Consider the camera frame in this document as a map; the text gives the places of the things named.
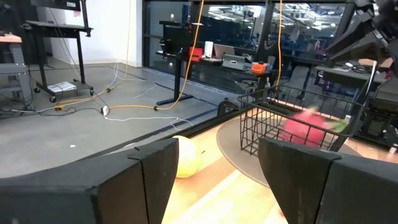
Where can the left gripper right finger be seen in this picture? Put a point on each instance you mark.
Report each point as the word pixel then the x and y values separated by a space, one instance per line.
pixel 326 193

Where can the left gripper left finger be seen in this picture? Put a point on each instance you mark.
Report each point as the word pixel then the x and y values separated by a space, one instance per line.
pixel 77 193

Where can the pink dragon fruit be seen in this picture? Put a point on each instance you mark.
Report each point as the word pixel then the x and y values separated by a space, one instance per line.
pixel 298 129

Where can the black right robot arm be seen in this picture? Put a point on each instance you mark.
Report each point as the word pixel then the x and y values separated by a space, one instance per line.
pixel 357 37

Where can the grey round mat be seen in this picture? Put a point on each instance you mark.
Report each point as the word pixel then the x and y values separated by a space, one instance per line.
pixel 231 149

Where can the white flat box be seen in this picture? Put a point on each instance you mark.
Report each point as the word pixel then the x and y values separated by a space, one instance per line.
pixel 62 87

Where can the cluttered black table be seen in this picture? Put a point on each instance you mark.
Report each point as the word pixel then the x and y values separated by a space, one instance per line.
pixel 342 74

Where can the grey workbench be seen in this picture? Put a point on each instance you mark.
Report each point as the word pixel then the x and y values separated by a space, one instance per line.
pixel 12 68

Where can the orange box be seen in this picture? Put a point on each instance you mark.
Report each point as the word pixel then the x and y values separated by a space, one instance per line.
pixel 259 68

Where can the black standing desk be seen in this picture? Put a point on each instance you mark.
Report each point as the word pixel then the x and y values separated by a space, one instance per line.
pixel 177 77

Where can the grey case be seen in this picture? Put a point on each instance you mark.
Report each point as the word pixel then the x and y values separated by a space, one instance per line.
pixel 233 62

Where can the black rolling equipment stand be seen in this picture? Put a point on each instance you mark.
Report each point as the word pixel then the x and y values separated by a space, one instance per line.
pixel 56 29

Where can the grey laptop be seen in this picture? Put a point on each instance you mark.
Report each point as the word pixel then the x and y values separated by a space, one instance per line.
pixel 224 51

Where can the red box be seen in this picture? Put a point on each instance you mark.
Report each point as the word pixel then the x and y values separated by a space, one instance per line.
pixel 196 53

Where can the black edge bracket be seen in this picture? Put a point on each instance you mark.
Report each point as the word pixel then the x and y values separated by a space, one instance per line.
pixel 227 107

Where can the black table frame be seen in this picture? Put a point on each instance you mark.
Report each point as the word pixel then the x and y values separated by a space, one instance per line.
pixel 205 124

